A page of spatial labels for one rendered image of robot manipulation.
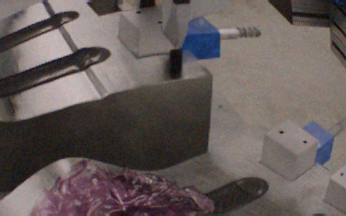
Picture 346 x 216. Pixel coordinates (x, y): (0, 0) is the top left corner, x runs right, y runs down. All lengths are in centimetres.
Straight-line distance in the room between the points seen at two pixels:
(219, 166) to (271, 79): 198
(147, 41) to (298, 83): 193
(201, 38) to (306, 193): 22
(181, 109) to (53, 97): 11
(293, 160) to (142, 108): 15
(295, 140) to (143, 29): 17
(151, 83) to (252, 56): 205
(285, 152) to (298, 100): 193
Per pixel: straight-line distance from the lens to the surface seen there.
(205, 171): 94
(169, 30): 100
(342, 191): 87
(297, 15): 153
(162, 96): 99
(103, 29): 107
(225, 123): 111
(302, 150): 92
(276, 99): 284
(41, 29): 111
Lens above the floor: 135
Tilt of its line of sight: 29 degrees down
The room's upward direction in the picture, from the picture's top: 3 degrees clockwise
